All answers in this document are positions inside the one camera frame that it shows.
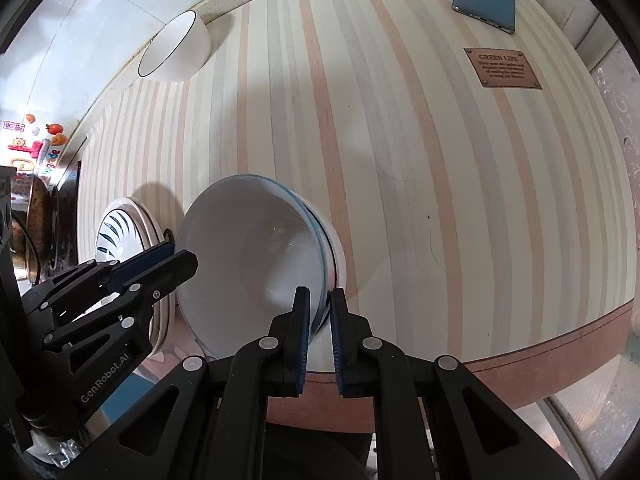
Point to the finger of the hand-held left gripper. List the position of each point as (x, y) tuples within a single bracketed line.
[(165, 272), (145, 260)]

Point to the colourful wall stickers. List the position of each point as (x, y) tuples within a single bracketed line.
[(52, 135)]

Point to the black glass cooktop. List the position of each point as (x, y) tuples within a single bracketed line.
[(67, 210)]

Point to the plain white bowl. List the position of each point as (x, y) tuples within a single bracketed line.
[(240, 260)]

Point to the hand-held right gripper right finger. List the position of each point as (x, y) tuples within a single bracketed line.
[(336, 340)]

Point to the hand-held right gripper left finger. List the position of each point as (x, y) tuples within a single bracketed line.
[(301, 340)]

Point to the white plate with small print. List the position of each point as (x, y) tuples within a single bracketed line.
[(154, 227)]

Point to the blue striped plate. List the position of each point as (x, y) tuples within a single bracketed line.
[(120, 230)]

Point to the white bowl with dark rim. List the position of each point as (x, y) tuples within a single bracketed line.
[(185, 45)]

